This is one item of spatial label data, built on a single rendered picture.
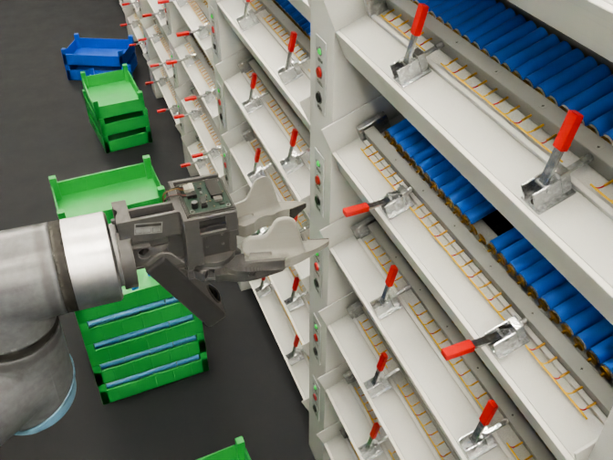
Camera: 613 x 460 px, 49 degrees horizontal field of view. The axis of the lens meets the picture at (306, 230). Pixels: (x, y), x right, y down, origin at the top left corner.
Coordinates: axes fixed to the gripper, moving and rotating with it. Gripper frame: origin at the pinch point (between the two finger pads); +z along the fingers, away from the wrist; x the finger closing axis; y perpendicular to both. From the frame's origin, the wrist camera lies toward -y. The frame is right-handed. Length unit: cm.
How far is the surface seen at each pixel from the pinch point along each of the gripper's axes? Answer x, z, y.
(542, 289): -11.9, 24.0, -5.9
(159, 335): 72, -11, -86
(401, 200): 11.3, 18.6, -8.0
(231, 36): 100, 19, -19
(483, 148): -4.7, 17.5, 9.7
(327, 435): 30, 19, -88
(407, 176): 14.2, 20.8, -6.4
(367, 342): 22, 22, -49
